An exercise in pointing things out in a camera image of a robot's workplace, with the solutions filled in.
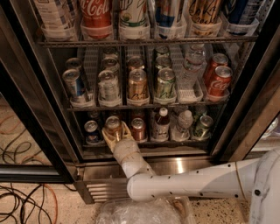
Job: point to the clear plastic bag bin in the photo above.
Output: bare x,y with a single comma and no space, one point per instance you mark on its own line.
167,210

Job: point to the red-orange can bottom shelf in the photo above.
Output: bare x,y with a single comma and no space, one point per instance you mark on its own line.
138,129

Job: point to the front red Coca-Cola can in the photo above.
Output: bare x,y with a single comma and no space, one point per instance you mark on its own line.
219,81

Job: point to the glass fridge door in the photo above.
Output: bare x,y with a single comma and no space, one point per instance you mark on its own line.
26,153
259,132

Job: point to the stainless steel fridge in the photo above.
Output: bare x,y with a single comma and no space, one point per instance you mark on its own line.
31,82

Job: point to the rear red Coca-Cola can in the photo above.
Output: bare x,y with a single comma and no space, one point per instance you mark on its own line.
218,59

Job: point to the water bottle middle shelf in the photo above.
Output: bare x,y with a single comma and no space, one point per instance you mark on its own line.
195,55

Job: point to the white bottle top shelf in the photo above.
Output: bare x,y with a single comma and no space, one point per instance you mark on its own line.
57,17

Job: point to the brown juice bottle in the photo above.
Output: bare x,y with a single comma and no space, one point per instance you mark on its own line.
160,130

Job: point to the green can bottom shelf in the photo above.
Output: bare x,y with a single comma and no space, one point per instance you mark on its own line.
202,128

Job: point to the right glass fridge door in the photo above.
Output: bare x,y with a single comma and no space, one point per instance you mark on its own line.
259,132

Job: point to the orange soda can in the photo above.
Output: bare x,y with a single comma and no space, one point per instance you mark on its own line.
113,126

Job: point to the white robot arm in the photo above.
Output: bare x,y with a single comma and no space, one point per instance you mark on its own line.
255,179

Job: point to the dark blue can top shelf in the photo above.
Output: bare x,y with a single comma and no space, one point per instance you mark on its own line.
241,15

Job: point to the front blue can middle shelf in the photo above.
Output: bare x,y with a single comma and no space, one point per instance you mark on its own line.
75,85

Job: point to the front silver can middle shelf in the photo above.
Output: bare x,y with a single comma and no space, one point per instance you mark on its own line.
108,86

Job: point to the blue silver can top shelf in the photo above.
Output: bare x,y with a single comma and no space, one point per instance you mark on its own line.
168,14

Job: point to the green white can top shelf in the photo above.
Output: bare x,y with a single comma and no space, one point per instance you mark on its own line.
132,13

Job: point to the clear water bottle bottom shelf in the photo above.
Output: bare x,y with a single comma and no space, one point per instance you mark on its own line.
180,132

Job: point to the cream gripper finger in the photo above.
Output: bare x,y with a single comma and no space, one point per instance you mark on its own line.
111,141
126,133

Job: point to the blue can bottom shelf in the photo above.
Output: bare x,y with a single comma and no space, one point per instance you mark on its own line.
93,134

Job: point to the gold black can top shelf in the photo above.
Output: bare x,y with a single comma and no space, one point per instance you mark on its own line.
204,15

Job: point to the red coca-cola can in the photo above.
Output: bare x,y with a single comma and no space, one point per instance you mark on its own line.
219,81
218,59

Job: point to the front green can middle shelf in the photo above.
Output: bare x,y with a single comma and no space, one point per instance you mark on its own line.
165,84

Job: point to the left glass fridge door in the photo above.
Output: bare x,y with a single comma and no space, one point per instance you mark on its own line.
26,153

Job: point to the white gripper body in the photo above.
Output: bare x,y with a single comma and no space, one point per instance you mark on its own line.
125,148

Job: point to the front gold can middle shelf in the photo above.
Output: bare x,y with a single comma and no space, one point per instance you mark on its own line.
138,86

